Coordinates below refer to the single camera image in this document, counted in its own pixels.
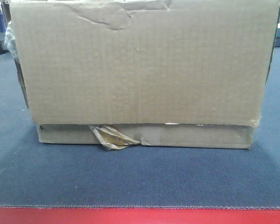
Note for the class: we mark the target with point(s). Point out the red conveyor edge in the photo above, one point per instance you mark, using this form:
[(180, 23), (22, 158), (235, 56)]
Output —
[(136, 216)]

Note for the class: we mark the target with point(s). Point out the brown cardboard carton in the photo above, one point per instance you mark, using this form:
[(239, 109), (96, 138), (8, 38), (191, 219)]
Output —
[(119, 73)]

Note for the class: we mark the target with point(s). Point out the dark blue conveyor belt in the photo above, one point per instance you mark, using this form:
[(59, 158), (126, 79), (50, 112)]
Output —
[(33, 174)]

